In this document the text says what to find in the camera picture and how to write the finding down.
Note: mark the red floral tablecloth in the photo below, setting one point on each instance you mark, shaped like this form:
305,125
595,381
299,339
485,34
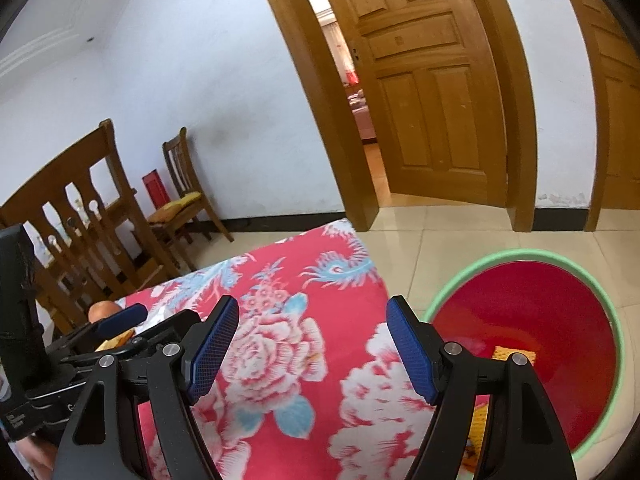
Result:
312,386

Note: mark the large wooden dining chair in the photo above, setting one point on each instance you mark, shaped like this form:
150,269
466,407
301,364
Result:
95,235

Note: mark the red apple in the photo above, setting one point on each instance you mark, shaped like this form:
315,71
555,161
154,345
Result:
102,309

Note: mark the red green plastic bin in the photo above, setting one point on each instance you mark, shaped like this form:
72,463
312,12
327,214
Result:
546,306

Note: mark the open wooden door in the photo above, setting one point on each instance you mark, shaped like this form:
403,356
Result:
432,89

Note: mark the person's left hand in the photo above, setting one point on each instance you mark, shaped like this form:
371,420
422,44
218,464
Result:
40,455

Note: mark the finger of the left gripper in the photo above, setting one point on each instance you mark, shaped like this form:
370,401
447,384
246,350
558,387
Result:
120,322

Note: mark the red box by wall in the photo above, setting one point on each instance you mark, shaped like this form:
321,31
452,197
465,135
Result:
156,189

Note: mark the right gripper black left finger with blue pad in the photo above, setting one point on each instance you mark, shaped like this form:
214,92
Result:
178,375

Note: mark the wooden chair yellow cushion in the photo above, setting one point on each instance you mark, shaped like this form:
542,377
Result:
170,222

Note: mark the closed wooden door right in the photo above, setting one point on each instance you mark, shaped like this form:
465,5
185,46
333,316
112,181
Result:
614,65

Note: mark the wooden door frame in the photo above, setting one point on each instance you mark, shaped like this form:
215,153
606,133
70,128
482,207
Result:
337,125

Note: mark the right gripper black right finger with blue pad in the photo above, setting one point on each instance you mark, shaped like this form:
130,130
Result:
445,374

